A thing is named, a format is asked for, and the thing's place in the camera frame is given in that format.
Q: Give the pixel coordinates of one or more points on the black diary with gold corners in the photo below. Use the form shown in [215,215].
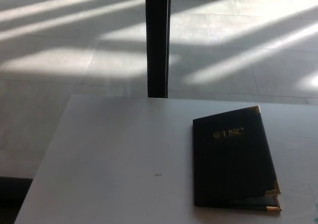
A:
[233,164]

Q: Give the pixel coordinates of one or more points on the black vertical pillar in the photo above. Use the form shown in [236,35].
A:
[157,40]

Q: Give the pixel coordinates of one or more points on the dark floor mat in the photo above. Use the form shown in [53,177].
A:
[11,188]

